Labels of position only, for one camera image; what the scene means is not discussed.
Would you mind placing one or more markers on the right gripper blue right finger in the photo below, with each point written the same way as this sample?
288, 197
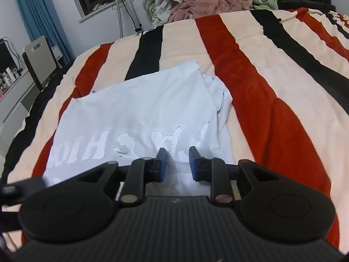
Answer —
214, 171

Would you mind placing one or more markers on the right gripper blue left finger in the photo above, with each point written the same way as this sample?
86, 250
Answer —
140, 173

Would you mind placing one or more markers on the white t-shirt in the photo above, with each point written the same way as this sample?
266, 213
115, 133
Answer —
174, 109

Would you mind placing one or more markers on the white desk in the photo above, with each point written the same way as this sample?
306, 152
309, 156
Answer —
13, 112

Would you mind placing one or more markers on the striped red cream black blanket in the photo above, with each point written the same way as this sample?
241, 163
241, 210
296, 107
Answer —
287, 72

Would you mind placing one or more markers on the beige chair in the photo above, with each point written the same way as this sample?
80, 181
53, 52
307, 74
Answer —
40, 61

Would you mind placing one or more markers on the metal tripod stand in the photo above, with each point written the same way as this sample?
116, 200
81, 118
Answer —
130, 10

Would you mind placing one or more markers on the blue curtain left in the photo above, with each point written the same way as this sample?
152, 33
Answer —
40, 19

